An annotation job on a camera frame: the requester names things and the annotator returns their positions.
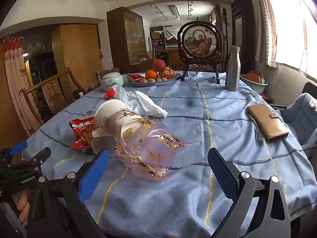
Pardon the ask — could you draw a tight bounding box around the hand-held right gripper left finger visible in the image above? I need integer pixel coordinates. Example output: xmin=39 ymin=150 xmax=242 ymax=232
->
xmin=27 ymin=149 xmax=111 ymax=238

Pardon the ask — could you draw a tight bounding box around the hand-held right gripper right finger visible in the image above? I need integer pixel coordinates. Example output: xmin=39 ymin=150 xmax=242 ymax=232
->
xmin=207 ymin=147 xmax=291 ymax=238

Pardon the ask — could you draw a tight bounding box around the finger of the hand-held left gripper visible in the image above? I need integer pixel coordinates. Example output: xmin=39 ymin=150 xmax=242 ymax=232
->
xmin=10 ymin=147 xmax=52 ymax=171
xmin=0 ymin=141 xmax=28 ymax=159

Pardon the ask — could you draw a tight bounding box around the red snack packet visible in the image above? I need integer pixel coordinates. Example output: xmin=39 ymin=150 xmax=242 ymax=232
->
xmin=69 ymin=117 xmax=100 ymax=153

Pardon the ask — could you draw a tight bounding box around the white patterned paper cup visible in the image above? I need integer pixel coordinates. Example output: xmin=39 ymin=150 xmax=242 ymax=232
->
xmin=94 ymin=99 xmax=159 ymax=139

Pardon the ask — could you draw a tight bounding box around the pink gold-printed plastic bag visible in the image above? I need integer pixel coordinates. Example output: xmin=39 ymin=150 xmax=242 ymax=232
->
xmin=114 ymin=118 xmax=193 ymax=181

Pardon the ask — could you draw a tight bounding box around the red mesh net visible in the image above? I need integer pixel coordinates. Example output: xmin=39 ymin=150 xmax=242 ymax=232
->
xmin=104 ymin=87 xmax=117 ymax=100

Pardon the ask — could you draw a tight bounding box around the clear plastic bag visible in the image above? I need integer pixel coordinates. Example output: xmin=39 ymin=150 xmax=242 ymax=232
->
xmin=113 ymin=84 xmax=139 ymax=110

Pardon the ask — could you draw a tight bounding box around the white tissue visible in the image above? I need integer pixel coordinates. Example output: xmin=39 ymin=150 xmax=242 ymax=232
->
xmin=134 ymin=90 xmax=168 ymax=118

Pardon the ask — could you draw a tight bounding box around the person's left hand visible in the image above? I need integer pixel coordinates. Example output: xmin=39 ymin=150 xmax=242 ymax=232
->
xmin=15 ymin=190 xmax=31 ymax=226

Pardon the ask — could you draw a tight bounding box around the light blue checked tablecloth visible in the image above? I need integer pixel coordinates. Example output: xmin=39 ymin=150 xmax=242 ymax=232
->
xmin=23 ymin=71 xmax=317 ymax=238

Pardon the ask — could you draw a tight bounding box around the carved wooden chair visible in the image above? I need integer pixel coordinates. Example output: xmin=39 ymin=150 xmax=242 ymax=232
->
xmin=22 ymin=67 xmax=87 ymax=129

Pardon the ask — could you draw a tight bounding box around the floral white curtain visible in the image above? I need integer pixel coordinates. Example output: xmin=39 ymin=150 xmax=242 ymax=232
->
xmin=2 ymin=36 xmax=41 ymax=137

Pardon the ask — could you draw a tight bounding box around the brown leather wallet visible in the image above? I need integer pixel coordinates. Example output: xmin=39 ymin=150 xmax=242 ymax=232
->
xmin=246 ymin=104 xmax=289 ymax=143

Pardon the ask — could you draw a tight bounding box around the green enamel basin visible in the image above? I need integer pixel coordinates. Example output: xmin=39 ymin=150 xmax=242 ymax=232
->
xmin=240 ymin=74 xmax=268 ymax=94

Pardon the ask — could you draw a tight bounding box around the pale green ceramic jar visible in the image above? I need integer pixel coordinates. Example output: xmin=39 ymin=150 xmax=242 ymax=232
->
xmin=100 ymin=72 xmax=124 ymax=91

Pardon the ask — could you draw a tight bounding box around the blue cushioned chair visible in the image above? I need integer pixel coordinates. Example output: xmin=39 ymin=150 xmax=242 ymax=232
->
xmin=280 ymin=93 xmax=317 ymax=152

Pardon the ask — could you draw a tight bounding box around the orange bowl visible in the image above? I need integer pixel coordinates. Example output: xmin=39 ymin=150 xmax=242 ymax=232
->
xmin=245 ymin=71 xmax=265 ymax=84

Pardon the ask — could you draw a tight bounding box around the stainless steel bottle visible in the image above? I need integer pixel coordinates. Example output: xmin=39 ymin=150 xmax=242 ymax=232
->
xmin=224 ymin=45 xmax=241 ymax=91

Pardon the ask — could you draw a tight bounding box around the oval fruit plate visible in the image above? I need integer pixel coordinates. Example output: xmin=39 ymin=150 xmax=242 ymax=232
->
xmin=126 ymin=71 xmax=184 ymax=87

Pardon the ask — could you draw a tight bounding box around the row of walnuts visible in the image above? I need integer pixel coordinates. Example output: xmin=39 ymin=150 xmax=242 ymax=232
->
xmin=135 ymin=78 xmax=169 ymax=83

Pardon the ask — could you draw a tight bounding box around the light wooden wardrobe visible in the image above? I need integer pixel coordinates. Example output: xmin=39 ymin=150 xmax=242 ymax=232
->
xmin=52 ymin=24 xmax=103 ymax=100

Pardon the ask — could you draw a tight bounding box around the tangerine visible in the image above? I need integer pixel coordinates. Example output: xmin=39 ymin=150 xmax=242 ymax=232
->
xmin=159 ymin=67 xmax=177 ymax=79

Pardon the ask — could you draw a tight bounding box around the carved wooden sideboard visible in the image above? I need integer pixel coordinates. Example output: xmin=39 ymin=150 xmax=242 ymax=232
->
xmin=152 ymin=48 xmax=184 ymax=72

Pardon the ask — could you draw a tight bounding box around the red apple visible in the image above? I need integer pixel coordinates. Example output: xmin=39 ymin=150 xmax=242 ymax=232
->
xmin=152 ymin=59 xmax=167 ymax=72

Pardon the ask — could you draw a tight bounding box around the round embroidered table screen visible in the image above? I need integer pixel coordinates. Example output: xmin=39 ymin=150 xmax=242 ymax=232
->
xmin=178 ymin=17 xmax=223 ymax=84

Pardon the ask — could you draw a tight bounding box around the brown glass-door cabinet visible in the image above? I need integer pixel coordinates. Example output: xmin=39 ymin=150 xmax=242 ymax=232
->
xmin=106 ymin=6 xmax=146 ymax=74

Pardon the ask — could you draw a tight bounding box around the tall dark wooden cabinet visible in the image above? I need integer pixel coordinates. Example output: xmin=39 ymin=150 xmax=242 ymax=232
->
xmin=231 ymin=0 xmax=255 ymax=75

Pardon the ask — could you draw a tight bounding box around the striped window curtain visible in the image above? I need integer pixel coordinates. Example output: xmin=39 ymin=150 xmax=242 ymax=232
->
xmin=255 ymin=0 xmax=279 ymax=68

